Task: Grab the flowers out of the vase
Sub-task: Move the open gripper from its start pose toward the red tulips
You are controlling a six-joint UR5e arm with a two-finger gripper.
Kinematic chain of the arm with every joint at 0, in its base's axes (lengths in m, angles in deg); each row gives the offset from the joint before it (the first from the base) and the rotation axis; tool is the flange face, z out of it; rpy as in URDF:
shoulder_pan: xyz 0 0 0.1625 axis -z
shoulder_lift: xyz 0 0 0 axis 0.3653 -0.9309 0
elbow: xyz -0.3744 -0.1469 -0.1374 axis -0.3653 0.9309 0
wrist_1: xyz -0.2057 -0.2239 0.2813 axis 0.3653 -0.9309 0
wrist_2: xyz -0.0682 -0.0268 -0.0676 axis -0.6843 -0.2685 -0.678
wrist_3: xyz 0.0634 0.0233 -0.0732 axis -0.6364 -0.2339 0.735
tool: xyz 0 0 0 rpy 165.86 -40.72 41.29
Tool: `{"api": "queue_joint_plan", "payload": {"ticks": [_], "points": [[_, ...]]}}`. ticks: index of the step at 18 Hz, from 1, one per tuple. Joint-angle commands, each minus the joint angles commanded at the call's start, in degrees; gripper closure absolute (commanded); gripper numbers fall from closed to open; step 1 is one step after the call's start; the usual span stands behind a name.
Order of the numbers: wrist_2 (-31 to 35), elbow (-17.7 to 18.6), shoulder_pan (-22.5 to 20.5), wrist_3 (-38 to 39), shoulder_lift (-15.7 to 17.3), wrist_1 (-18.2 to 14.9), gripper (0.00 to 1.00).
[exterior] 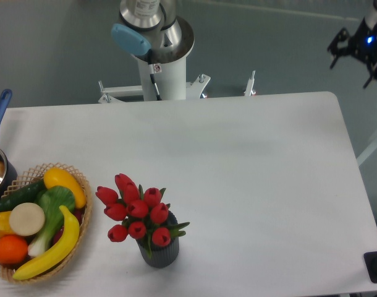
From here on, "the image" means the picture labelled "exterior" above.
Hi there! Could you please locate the beige round disc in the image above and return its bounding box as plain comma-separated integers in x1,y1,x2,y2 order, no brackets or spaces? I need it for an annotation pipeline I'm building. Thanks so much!
9,202,45,236

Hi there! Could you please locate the red fruit under banana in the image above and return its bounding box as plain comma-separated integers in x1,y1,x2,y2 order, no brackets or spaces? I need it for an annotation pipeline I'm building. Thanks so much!
52,209,83,245

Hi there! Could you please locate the yellow banana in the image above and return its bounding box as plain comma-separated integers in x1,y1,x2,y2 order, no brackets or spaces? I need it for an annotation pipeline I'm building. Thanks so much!
12,205,80,281

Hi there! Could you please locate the red tulip bouquet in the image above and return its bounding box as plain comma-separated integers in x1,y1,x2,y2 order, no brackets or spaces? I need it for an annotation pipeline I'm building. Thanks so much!
96,173,189,243

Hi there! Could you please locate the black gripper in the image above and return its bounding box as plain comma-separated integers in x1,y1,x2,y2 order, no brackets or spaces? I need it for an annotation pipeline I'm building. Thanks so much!
327,14,377,89

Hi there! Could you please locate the yellow bell pepper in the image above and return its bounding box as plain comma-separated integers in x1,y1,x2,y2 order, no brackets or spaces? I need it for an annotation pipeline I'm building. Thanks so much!
0,211,15,238

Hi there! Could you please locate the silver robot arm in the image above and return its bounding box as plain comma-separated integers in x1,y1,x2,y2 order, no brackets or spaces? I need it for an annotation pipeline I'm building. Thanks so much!
111,1,377,83

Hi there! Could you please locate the grey ribbed vase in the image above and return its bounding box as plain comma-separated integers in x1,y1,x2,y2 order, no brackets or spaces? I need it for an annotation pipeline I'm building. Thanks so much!
136,211,180,268

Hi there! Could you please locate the green cucumber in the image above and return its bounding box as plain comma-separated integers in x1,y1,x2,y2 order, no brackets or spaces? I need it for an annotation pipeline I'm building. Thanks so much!
0,179,46,212

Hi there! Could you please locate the woven wicker basket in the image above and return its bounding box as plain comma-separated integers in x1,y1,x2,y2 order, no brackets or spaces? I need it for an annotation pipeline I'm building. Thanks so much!
0,163,93,285

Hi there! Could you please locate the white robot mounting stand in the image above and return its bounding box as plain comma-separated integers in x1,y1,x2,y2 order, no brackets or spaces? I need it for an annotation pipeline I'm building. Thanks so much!
97,52,257,104

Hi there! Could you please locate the black device at table edge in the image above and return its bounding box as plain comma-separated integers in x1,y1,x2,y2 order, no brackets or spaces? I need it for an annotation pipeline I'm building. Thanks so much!
363,251,377,283

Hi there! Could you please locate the green bok choy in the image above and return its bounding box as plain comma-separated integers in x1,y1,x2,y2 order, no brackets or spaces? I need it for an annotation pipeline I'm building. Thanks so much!
28,186,75,257

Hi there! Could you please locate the orange fruit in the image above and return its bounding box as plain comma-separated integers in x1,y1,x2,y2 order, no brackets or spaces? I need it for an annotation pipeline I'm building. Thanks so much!
0,235,28,264

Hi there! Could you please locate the yellow squash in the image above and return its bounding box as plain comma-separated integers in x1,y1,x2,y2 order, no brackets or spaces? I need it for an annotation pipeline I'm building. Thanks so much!
43,167,87,209

